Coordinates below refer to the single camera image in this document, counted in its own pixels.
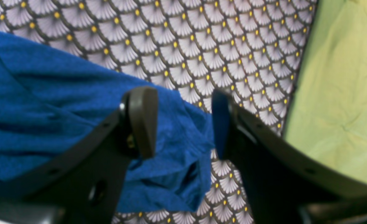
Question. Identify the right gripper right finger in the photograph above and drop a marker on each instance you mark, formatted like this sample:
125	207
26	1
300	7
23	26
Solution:
282	184

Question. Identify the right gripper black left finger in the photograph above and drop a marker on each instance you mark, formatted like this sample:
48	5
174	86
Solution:
83	185

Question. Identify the blue T-shirt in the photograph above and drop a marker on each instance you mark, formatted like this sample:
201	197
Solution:
50	100

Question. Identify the green cloth beside table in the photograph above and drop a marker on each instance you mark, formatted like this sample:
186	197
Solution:
328	118

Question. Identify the fan-patterned table cloth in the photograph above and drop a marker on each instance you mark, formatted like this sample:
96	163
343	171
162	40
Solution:
251	48

